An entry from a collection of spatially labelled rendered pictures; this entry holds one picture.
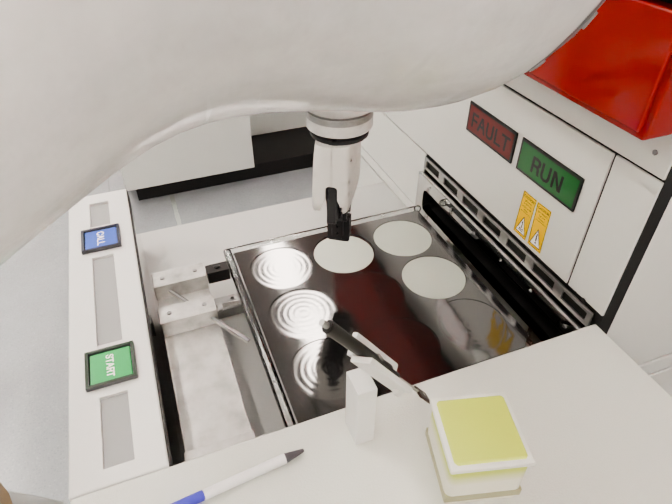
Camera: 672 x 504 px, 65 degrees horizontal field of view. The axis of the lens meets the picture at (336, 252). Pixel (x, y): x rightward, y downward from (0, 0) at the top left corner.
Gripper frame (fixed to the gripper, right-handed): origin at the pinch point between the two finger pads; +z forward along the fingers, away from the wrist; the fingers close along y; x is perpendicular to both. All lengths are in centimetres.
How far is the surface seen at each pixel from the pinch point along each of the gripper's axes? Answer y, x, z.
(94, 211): -1.5, -41.6, 4.5
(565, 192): -0.7, 28.9, -9.2
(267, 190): -155, -70, 101
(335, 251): -6.4, -2.0, 10.1
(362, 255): -6.3, 2.6, 10.2
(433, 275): -3.8, 14.4, 10.2
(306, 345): 14.3, -1.6, 10.2
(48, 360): -34, -110, 100
